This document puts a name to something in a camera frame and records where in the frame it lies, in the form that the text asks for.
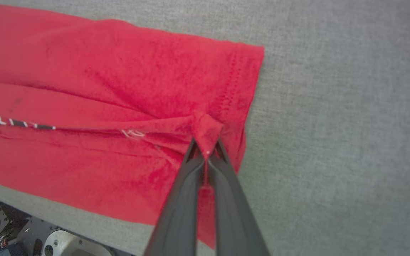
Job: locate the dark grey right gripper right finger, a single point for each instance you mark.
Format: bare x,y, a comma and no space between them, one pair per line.
233,213

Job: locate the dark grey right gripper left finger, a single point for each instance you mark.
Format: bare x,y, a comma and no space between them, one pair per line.
178,213

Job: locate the red shirt with white sleeve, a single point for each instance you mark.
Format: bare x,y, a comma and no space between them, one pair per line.
101,78

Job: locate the metal robot base chassis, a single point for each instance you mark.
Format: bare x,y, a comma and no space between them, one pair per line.
30,234

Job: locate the grey fabric sofa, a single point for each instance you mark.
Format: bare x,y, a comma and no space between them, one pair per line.
333,142

